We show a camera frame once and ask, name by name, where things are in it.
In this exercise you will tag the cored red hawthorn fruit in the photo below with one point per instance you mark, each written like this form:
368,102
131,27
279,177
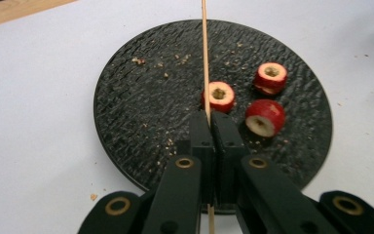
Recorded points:
270,76
222,96
266,115

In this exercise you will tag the round black textured plate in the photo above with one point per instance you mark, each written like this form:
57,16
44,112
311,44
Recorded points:
149,104

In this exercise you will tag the wooden table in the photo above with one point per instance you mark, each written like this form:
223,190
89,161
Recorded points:
6,11

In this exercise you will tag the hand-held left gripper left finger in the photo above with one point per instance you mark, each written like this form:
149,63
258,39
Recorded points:
203,143

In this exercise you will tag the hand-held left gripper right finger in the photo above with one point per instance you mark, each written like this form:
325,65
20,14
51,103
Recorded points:
227,143

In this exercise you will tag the thin bamboo skewer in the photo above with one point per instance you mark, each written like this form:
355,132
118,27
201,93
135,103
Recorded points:
205,48

